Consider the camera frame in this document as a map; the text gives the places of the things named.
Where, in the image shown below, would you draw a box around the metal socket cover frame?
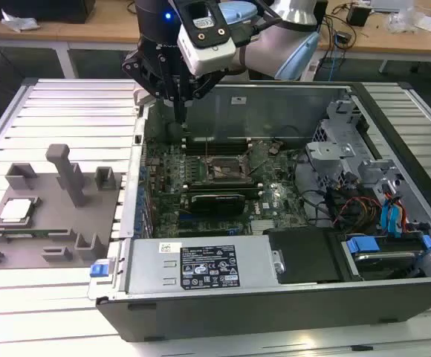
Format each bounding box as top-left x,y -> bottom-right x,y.
239,142 -> 275,178

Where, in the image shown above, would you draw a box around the silver square CPU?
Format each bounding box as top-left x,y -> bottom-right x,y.
0,198 -> 39,225

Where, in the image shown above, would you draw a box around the CPU socket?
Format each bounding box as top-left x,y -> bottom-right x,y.
203,154 -> 253,184

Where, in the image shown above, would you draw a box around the wooden desk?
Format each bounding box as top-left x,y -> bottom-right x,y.
0,14 -> 142,79
314,0 -> 431,74

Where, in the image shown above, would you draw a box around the black round speaker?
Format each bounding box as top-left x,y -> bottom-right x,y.
166,120 -> 186,145

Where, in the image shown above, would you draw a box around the large black box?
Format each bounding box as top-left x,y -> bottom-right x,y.
0,0 -> 97,24

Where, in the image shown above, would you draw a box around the black RAM slot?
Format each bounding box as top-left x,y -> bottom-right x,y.
184,135 -> 250,141
184,149 -> 250,155
184,140 -> 250,146
184,185 -> 263,190
184,189 -> 263,195
184,193 -> 263,199
184,181 -> 263,187
184,144 -> 250,151

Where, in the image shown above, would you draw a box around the crumpled white paper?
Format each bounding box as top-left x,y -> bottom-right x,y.
0,7 -> 41,31

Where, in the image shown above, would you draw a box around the black graphics card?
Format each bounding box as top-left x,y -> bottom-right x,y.
188,191 -> 247,217

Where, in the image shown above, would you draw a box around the small black cube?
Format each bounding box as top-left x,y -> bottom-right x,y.
346,5 -> 372,28

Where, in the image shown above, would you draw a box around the grey parts rack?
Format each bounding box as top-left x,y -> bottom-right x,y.
0,143 -> 124,271

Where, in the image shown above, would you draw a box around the silver chipset heat sink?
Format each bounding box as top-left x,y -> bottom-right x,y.
250,219 -> 276,234

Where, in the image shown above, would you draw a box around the green motherboard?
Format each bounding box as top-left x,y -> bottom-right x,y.
140,139 -> 311,239

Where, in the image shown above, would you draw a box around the silver power supply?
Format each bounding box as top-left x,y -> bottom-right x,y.
125,237 -> 278,297

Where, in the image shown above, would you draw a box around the green RAM stick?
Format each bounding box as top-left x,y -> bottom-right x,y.
0,229 -> 71,239

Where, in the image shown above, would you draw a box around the black power supply label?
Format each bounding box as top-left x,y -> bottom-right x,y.
180,244 -> 241,289

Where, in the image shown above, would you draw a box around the silver laptop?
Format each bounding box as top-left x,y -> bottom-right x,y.
370,0 -> 414,12

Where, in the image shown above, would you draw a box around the blue case latch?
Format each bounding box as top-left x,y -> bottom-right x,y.
88,260 -> 111,278

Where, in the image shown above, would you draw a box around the clear plastic bag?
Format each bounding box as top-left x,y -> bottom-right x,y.
383,6 -> 431,35

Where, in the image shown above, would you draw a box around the black plastic shroud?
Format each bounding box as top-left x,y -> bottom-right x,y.
262,227 -> 346,286

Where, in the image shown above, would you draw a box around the black PC case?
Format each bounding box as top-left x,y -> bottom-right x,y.
88,78 -> 431,343

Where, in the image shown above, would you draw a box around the blue disk carrier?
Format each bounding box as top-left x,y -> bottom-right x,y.
343,232 -> 431,263

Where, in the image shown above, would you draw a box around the hard disk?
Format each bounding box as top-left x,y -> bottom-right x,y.
352,249 -> 419,282

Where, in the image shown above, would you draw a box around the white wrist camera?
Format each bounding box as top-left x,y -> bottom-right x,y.
177,0 -> 238,77

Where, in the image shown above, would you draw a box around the coloured wire bundle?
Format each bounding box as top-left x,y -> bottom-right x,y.
325,184 -> 386,228

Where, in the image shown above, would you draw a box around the blue flat wire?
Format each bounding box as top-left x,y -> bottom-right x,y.
380,196 -> 392,239
389,199 -> 406,239

